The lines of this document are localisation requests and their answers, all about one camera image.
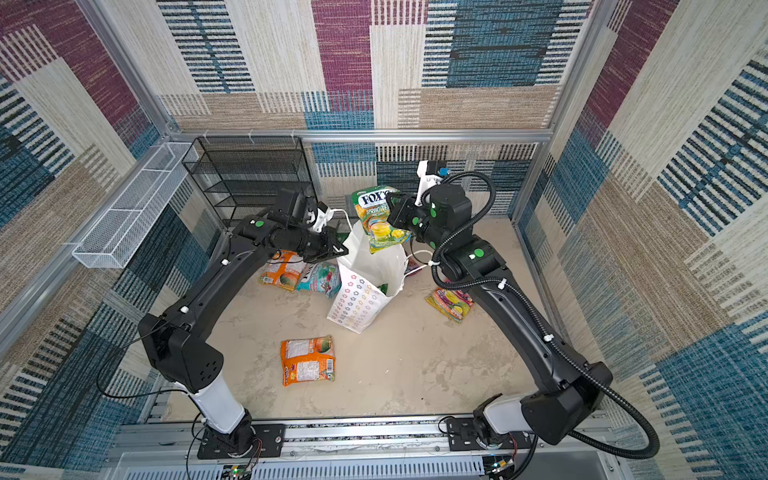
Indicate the orange snack bag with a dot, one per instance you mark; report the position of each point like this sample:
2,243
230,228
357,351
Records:
308,360
284,270

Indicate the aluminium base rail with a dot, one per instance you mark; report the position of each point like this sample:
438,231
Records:
395,447

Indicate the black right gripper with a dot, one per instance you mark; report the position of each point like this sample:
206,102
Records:
399,212

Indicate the teal candy bag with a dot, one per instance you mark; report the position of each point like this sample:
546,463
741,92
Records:
321,278

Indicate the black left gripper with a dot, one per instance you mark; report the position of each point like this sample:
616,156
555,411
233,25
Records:
330,240

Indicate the white wire mesh basket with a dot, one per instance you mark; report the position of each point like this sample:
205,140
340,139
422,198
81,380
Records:
119,232

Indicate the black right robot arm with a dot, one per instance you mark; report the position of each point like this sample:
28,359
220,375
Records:
567,383

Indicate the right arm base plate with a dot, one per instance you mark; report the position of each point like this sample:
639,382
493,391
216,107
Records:
474,433

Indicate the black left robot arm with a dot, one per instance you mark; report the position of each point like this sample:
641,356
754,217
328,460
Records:
176,341

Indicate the orange snack bag near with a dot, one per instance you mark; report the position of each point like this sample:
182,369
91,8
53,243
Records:
308,360

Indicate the black wire shelf rack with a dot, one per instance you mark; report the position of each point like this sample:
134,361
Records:
240,176

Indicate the orange Fox's fruits candy bag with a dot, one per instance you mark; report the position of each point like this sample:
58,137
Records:
453,304

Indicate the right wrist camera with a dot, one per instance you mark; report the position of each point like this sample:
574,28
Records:
430,174

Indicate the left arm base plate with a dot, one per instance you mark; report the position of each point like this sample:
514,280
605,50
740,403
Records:
249,442

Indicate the orange snack bag far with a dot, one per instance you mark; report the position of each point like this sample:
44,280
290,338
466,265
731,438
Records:
284,270

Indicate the white paper bag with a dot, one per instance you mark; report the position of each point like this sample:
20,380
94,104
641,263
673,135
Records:
369,281

